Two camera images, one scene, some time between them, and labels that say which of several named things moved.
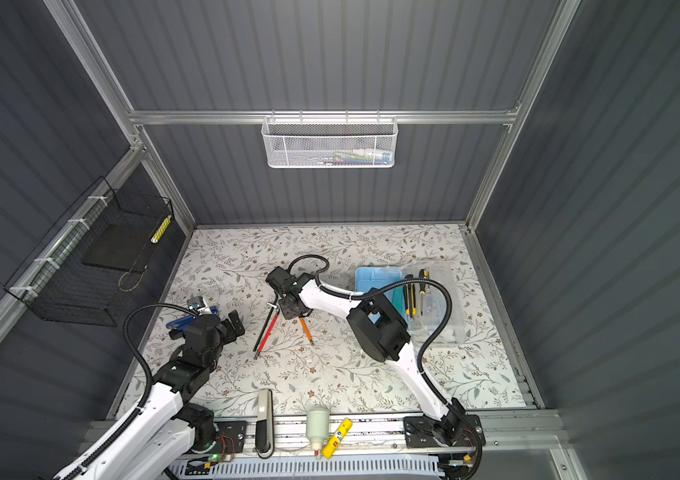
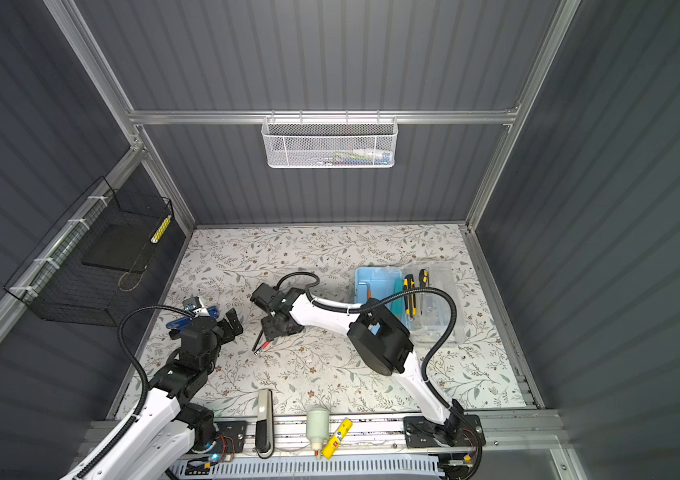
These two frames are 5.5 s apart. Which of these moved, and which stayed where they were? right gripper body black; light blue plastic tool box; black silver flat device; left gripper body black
Moved: right gripper body black
Stayed: black silver flat device; light blue plastic tool box; left gripper body black
